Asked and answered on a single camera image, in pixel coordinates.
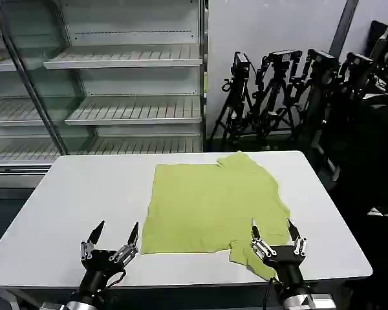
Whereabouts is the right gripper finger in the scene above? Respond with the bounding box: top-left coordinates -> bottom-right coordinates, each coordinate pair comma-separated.
286,218 -> 308,256
250,220 -> 277,260

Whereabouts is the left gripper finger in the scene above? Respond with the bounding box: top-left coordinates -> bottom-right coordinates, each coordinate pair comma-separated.
80,220 -> 106,260
109,222 -> 140,263

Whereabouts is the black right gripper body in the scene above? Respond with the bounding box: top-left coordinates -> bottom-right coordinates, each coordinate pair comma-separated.
264,245 -> 307,300

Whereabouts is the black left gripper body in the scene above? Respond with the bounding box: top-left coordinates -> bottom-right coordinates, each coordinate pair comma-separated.
78,249 -> 131,296

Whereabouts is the green t-shirt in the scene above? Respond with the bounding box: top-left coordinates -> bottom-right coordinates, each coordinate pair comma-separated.
141,150 -> 292,282

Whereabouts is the empty grey display shelf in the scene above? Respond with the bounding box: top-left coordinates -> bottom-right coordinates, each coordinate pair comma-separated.
0,0 -> 209,189

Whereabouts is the black monitor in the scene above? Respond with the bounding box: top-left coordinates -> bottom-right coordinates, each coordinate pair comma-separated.
369,19 -> 388,70

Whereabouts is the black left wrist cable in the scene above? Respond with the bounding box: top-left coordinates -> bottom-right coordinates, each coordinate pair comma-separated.
103,269 -> 126,290

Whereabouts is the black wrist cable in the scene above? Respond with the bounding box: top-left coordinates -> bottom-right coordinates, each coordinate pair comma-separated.
103,269 -> 126,290
265,276 -> 283,310

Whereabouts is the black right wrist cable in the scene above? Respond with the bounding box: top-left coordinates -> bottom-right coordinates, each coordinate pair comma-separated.
265,276 -> 283,310

